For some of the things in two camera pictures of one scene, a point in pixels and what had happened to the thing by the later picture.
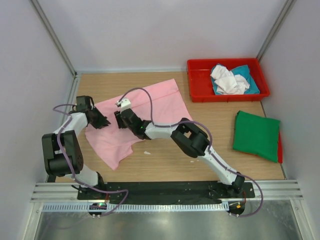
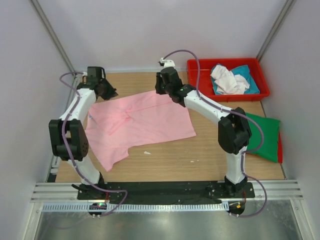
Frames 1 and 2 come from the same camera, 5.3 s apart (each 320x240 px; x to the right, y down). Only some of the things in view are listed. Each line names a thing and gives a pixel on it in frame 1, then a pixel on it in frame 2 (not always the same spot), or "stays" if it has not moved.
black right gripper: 123,120 → 160,86
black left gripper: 96,117 → 107,89
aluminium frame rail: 273,190 stays
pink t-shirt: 160,104 stays
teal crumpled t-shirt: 243,70 stays
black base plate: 167,191 stays
